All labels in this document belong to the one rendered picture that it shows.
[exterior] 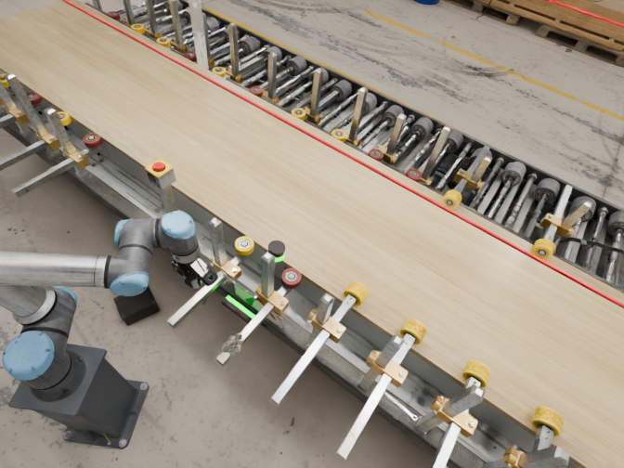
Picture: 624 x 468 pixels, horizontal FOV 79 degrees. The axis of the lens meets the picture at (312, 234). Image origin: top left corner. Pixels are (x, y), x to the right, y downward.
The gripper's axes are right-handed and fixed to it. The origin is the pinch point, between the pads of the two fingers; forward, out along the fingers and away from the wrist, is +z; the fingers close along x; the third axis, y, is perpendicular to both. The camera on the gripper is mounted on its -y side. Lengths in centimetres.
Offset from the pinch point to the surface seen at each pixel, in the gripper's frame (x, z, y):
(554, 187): -165, 10, -103
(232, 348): 8.4, 8.5, -22.9
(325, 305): -14.2, -15.5, -44.4
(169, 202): -16.7, -9.8, 30.5
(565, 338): -70, 5, -124
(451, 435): -9, -1, -97
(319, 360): -12, 25, -49
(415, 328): -33, -3, -73
